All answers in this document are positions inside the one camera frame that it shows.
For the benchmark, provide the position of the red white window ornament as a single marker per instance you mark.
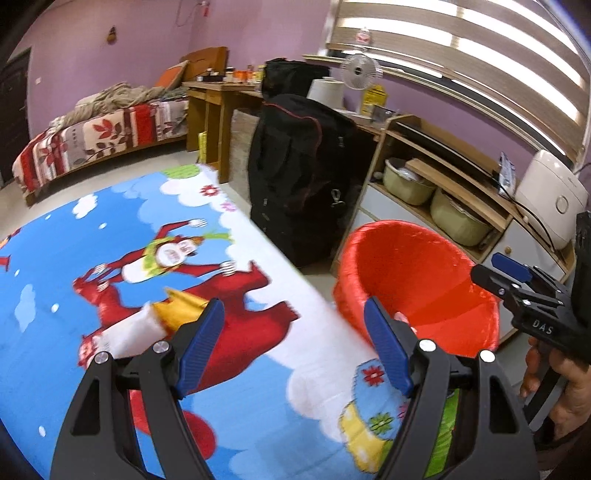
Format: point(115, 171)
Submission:
point(363, 36)

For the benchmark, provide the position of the wooden shelf cabinet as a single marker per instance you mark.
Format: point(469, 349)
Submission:
point(383, 207)

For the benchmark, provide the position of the white rice cooker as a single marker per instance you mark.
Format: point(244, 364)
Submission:
point(549, 198)

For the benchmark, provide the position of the small red wall hanging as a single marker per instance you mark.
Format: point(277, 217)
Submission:
point(204, 7)

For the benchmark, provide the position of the person's right forearm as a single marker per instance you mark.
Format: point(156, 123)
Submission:
point(568, 452)

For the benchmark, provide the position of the clear plastic packet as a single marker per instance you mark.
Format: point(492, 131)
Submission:
point(507, 171)

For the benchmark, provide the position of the yellow bag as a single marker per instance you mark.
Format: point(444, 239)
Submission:
point(202, 146)

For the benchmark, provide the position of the red trash bin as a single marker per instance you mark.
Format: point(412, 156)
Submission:
point(415, 267)

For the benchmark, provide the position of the white desk fan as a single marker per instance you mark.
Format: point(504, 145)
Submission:
point(360, 69)

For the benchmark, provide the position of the clear plastic box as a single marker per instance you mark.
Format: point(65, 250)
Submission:
point(384, 115)

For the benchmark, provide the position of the green pot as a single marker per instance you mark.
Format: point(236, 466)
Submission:
point(459, 219)

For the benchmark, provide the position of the black duffel bag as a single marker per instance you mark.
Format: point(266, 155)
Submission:
point(293, 78)

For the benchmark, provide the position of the beige woven panel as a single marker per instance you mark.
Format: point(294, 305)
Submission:
point(244, 138)

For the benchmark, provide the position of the dark door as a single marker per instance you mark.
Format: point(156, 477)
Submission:
point(14, 115)

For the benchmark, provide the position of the white paper roll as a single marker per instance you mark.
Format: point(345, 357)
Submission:
point(325, 94)

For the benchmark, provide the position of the person's right hand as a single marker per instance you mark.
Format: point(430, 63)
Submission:
point(577, 387)

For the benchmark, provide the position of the striped window blind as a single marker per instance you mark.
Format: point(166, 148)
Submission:
point(461, 50)

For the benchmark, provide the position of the wooden headboard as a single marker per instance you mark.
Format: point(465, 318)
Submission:
point(207, 62)

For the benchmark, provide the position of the beige duvet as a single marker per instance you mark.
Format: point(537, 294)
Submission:
point(111, 99)

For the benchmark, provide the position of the orange pillow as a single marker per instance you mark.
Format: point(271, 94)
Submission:
point(171, 76)

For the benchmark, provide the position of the large black bag red trim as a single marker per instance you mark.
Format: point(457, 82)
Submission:
point(300, 170)

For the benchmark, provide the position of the bed with floral blanket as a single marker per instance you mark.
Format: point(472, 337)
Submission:
point(92, 134)

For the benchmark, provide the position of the row of small jars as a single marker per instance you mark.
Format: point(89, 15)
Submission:
point(231, 75)

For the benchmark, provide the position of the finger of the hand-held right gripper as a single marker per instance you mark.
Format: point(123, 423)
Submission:
point(489, 277)
point(508, 265)

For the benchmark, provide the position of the yellow labelled packet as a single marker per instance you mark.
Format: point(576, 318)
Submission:
point(373, 99)

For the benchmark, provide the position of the blue cartoon printed blanket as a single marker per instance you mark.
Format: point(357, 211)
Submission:
point(46, 258)

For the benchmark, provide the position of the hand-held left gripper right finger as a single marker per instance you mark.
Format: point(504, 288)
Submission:
point(388, 350)

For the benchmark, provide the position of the small brown wall ornament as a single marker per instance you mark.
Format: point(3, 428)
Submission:
point(111, 35)

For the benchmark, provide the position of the wooden desk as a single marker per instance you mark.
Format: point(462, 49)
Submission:
point(217, 99)

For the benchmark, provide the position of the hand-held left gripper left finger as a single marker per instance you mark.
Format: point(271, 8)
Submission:
point(198, 350)

